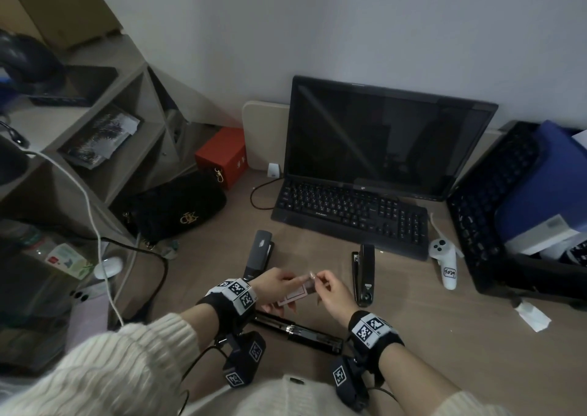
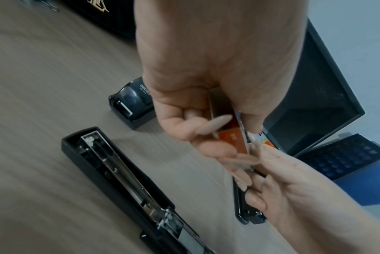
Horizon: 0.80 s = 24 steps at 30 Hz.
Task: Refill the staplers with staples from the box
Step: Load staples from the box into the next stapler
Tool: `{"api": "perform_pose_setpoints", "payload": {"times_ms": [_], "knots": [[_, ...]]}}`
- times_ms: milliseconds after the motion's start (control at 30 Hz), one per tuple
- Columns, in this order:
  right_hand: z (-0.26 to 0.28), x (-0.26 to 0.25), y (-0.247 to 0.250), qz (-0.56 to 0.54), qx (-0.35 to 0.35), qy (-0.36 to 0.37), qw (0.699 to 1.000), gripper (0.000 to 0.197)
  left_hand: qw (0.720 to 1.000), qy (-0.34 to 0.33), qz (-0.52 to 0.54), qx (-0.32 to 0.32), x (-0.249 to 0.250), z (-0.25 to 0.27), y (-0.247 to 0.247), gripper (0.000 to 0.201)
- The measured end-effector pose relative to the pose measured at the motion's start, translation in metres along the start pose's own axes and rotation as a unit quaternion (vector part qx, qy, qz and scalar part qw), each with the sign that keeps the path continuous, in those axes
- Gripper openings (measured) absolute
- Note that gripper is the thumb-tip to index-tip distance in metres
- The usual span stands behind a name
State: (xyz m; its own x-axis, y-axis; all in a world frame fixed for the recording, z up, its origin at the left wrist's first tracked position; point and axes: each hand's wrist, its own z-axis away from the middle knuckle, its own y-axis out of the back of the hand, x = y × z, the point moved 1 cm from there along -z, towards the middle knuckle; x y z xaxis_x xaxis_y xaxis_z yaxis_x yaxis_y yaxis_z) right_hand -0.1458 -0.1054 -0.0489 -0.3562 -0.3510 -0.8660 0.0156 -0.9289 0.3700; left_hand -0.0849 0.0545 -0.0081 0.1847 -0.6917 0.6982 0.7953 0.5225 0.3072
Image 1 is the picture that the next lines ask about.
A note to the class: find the person's right hand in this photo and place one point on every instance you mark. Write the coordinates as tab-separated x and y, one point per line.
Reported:
341	298

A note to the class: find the person's left hand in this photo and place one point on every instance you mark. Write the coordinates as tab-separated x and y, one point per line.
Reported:
275	289

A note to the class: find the red white staples box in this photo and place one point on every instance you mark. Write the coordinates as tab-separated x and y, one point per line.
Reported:
296	294

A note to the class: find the small black stapler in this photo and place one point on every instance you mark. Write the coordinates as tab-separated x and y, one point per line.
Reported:
367	269

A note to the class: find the grey top stapler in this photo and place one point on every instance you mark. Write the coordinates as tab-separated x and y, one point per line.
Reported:
259	250

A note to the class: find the slim black stapler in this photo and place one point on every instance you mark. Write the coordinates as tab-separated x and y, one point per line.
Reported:
312	335

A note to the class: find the person's right forearm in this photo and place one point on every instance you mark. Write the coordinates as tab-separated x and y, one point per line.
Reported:
422	383

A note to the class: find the person's left forearm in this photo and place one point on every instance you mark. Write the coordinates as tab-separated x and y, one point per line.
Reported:
114	370

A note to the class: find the black marker wristband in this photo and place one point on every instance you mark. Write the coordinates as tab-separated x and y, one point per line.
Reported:
373	337
229	301

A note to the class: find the black keyboard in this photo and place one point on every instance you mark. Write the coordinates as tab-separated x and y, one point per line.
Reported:
344	214

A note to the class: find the cream knitted sweater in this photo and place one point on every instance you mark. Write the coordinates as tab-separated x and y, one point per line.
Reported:
275	399

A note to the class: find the white handheld controller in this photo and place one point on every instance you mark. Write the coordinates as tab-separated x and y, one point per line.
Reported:
448	269

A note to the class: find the grey bag charm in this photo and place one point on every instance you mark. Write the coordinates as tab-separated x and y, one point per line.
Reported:
169	249

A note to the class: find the white plug adapter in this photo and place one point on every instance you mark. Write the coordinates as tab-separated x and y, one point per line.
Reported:
274	170

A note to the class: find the black handbag gold logo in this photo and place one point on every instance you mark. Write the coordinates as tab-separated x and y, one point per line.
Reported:
169	209

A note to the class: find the black perforated file basket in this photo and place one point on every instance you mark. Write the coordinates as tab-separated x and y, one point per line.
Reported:
479	214

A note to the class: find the white computer mouse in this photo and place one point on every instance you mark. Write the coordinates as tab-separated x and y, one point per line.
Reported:
109	268

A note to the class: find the black computer monitor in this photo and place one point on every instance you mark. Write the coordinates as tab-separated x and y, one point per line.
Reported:
385	136

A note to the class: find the pale smartphone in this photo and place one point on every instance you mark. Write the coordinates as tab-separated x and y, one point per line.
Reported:
89	310

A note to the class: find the crumpled white paper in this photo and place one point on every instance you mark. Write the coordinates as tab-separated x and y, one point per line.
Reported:
533	317

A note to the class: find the white cardboard box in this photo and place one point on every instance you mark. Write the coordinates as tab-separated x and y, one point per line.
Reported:
541	234

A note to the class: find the green white packet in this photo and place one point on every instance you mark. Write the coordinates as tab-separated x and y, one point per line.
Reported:
66	260

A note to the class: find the beige shelf unit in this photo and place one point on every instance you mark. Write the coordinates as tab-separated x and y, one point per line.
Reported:
128	136

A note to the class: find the black white picture booklet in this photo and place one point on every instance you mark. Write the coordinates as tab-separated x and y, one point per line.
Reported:
101	138

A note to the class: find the blue folder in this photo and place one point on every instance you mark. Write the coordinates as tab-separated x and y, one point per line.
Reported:
545	181

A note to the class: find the black white patterned sheet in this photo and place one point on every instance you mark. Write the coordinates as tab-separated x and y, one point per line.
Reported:
578	253

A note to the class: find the white paper sheets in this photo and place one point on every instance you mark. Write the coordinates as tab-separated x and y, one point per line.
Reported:
580	138

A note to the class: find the brown cardboard box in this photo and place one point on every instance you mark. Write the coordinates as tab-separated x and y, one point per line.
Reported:
55	2

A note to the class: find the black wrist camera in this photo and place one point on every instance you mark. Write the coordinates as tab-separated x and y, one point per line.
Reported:
351	383
245	360

